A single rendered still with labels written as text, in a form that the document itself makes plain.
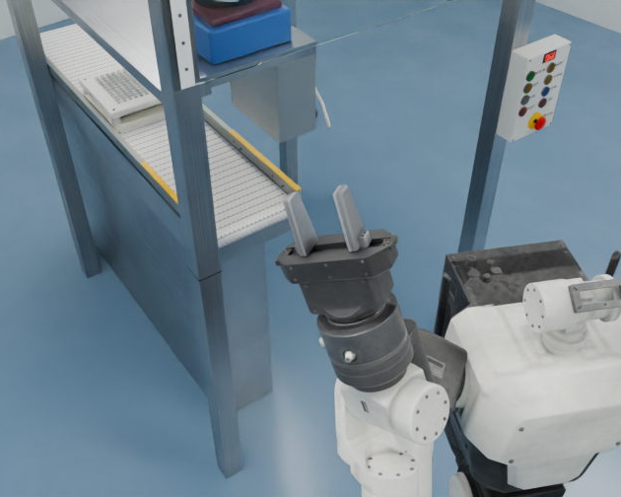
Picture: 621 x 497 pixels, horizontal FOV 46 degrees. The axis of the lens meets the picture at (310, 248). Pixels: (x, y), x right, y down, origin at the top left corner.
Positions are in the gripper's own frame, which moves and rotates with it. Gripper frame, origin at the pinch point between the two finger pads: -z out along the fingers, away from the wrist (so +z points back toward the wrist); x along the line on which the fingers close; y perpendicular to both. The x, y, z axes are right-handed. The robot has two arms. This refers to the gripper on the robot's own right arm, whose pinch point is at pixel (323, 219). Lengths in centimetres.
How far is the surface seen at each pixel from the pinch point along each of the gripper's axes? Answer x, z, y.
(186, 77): -50, -4, -59
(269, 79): -49, 6, -86
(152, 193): -96, 30, -88
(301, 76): -43, 8, -89
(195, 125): -55, 6, -61
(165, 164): -95, 25, -97
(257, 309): -89, 78, -101
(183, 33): -47, -12, -58
